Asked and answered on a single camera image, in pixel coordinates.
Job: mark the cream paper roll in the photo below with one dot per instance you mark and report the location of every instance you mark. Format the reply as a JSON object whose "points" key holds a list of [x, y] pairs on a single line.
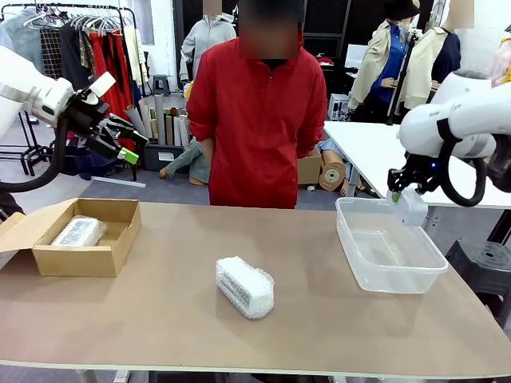
{"points": [[145, 115]]}

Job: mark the bubble-wrapped clock with QR label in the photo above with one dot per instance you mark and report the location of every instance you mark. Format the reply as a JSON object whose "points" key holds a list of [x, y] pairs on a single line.
{"points": [[78, 231]]}

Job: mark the white rectangular box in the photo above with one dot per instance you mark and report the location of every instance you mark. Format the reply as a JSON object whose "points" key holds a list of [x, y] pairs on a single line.
{"points": [[413, 209]]}

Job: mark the white floor strip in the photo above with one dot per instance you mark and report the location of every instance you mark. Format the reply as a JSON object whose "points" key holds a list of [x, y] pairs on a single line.
{"points": [[120, 182]]}

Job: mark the dark storage bin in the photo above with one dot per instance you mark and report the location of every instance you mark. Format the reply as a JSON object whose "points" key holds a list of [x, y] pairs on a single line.
{"points": [[153, 157]]}

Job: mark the black tripod pole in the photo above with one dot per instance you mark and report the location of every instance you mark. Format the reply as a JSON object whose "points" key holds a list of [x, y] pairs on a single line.
{"points": [[403, 76]]}

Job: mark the red dress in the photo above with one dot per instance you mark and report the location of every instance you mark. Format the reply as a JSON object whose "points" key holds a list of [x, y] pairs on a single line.
{"points": [[108, 56]]}

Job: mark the mannequin in grey hoodie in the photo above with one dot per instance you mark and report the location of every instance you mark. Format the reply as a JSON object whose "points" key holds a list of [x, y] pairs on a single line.
{"points": [[201, 40]]}

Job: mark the mannequin torso light blue shirt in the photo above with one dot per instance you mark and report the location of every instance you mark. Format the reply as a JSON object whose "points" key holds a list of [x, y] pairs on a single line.
{"points": [[327, 145]]}

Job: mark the black grid-pattern garment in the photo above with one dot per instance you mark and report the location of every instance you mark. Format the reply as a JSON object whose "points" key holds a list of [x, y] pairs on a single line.
{"points": [[51, 52]]}

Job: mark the white work table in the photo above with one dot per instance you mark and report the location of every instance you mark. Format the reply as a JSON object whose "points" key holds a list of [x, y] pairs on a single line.
{"points": [[371, 147]]}

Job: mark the person in red jacket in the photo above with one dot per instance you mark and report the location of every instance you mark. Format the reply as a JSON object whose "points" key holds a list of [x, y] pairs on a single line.
{"points": [[255, 119]]}

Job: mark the leaning grey paper roll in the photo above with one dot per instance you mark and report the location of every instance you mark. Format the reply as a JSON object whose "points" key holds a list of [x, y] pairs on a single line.
{"points": [[137, 121]]}

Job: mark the black clothes rack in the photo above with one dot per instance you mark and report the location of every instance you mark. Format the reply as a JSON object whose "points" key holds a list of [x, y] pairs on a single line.
{"points": [[72, 5]]}

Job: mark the floor mannequin in teal clothes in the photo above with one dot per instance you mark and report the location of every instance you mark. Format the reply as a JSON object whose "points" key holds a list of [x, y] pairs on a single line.
{"points": [[191, 157]]}

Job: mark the light blue denim shirt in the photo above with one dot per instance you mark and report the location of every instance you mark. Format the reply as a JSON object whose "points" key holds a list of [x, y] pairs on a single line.
{"points": [[28, 44]]}

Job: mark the cream hanging garment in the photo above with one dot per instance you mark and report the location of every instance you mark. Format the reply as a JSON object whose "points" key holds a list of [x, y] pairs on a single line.
{"points": [[135, 56]]}

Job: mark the brown paper roll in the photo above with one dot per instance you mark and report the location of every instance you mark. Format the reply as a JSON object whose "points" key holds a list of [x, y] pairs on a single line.
{"points": [[169, 131]]}

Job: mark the grey step stool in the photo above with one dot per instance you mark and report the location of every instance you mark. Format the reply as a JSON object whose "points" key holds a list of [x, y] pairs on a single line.
{"points": [[161, 81]]}

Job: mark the bubble-wrapped white clock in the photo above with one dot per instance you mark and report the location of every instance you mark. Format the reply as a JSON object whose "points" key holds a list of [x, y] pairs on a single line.
{"points": [[245, 287]]}

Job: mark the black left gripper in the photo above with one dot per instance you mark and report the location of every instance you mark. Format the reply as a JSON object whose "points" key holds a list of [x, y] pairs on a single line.
{"points": [[85, 113]]}

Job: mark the navy hanging garment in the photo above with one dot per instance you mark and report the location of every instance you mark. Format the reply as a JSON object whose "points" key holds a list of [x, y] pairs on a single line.
{"points": [[92, 165]]}

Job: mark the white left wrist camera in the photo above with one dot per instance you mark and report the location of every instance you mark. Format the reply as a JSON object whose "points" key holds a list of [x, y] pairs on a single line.
{"points": [[101, 84]]}

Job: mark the tall grey paper roll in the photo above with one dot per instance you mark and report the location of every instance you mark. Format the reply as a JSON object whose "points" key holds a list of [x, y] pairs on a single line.
{"points": [[159, 119]]}

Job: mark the clear plastic container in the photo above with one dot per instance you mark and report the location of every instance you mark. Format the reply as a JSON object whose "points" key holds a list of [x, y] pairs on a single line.
{"points": [[383, 277]]}

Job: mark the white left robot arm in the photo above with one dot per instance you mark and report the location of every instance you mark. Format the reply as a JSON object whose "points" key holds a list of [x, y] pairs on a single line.
{"points": [[16, 80]]}

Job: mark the mannequin cream jacket navy shirt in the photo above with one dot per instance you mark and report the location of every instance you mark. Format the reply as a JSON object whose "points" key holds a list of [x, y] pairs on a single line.
{"points": [[423, 60]]}

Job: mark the mannequin beige coat blue shirt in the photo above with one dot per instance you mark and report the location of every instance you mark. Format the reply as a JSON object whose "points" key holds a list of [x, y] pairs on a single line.
{"points": [[375, 64]]}

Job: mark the brown patterned garment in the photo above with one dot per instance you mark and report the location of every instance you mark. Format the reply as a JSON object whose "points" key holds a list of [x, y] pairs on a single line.
{"points": [[85, 52]]}

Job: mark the background cardboard box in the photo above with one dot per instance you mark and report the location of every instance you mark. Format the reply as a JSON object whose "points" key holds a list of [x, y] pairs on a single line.
{"points": [[310, 169]]}

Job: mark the white computer case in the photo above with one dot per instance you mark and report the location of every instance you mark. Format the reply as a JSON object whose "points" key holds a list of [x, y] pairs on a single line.
{"points": [[337, 105]]}

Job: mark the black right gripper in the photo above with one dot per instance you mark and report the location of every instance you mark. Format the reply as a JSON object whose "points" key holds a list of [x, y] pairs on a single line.
{"points": [[421, 165]]}

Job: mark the brown cardboard spool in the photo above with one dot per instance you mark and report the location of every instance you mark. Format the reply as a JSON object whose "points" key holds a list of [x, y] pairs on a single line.
{"points": [[331, 175]]}

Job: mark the person's right forearm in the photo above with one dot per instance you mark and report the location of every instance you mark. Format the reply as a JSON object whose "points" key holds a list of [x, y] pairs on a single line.
{"points": [[207, 148]]}

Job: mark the bystander in dark sleeve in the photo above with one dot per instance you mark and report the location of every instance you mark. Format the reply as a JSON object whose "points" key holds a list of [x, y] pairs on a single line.
{"points": [[8, 201]]}

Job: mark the open brown cardboard box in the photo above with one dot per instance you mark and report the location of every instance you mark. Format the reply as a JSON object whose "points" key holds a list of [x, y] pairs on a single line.
{"points": [[80, 259]]}

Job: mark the white paper roll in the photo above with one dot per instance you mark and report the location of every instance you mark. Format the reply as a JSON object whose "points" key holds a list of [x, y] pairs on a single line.
{"points": [[184, 131], [177, 131]]}

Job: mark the black plastic stool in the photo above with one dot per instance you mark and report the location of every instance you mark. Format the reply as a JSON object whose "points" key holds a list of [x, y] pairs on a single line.
{"points": [[479, 271]]}

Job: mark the small red cloth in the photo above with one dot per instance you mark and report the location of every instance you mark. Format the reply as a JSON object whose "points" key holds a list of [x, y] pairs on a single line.
{"points": [[326, 60]]}

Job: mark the plain black garment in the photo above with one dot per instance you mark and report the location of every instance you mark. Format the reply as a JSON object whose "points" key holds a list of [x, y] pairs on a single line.
{"points": [[74, 56]]}

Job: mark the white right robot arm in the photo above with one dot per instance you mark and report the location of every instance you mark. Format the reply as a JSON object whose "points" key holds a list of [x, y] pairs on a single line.
{"points": [[459, 115]]}

